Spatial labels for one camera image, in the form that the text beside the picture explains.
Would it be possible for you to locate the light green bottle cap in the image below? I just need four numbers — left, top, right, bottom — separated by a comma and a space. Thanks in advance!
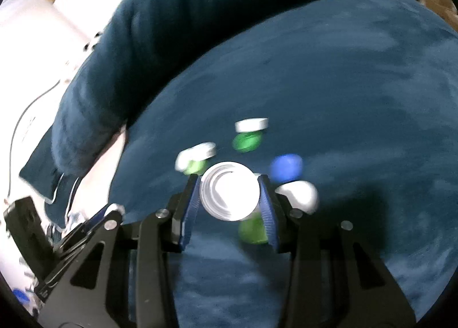
238, 212, 268, 244

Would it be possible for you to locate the dark blue plush blanket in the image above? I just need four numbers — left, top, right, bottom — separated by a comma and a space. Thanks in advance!
109, 0, 457, 317

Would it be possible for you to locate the white round cap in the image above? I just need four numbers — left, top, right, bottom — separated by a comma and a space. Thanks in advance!
275, 181, 319, 214

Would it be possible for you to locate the dark green bottle cap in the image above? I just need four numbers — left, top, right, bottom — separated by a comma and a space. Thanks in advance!
232, 131, 262, 153

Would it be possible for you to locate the blue bottle cap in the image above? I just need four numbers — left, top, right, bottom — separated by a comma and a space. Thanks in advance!
269, 154, 303, 184

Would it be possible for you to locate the dark blue rolled bolster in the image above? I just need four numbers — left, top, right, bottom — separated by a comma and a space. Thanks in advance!
50, 0, 316, 176

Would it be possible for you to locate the light green cap under white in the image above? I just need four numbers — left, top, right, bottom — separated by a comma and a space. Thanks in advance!
184, 160, 206, 175

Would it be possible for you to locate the white cap on light green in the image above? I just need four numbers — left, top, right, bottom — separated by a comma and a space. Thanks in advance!
175, 142, 217, 172

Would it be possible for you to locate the white upholstered headboard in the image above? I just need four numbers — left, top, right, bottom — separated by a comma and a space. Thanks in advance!
0, 0, 108, 207

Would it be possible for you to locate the white cap near dark green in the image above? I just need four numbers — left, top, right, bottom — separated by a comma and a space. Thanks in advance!
234, 117, 269, 133

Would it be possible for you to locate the large white bottle cap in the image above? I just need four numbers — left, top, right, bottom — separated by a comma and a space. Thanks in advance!
200, 161, 261, 222

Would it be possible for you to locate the dark blue piped pillow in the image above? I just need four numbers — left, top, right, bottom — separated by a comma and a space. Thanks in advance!
18, 123, 86, 230

